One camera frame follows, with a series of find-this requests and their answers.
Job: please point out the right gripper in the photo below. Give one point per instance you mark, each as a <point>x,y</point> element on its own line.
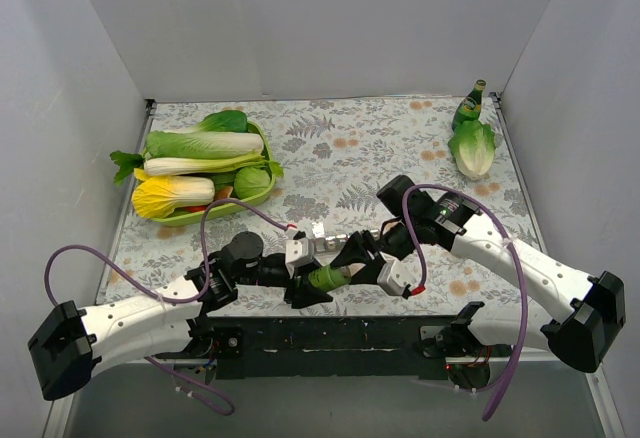
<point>381,251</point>

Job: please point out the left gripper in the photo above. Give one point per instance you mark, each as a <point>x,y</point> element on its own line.
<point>295,279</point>

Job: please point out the green pill bottle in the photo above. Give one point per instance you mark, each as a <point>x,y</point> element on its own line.
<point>327,278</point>

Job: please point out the grey weekly pill organizer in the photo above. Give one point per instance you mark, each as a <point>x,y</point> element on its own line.
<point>324,243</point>

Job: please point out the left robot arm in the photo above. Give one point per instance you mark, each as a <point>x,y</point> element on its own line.
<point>73,344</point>

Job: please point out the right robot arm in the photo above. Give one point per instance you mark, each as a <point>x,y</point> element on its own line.
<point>573,314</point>

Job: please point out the round green cabbage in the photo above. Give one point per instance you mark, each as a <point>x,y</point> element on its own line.
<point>251,181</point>

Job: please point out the green lettuce head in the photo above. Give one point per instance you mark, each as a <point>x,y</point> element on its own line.
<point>473,148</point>

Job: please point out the yellow cabbage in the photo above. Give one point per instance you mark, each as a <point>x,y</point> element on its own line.
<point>158,197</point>

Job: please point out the dark green leafy vegetable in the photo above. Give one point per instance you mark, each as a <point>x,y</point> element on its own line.
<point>234,121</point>

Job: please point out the green glass bottle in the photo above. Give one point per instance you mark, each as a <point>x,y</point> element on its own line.
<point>470,107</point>

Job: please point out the green napa cabbage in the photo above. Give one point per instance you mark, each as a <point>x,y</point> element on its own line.
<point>202,145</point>

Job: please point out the white stalk bok choy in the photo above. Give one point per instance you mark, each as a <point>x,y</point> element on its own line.
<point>129,163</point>

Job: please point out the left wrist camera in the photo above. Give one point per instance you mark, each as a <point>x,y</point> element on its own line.
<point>299,252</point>

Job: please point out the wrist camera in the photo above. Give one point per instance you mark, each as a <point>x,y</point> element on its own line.
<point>398,280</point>
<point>299,252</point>

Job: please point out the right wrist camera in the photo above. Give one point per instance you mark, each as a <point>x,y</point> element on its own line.
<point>398,280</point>

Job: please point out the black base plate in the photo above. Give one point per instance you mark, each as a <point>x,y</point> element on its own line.
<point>306,346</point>

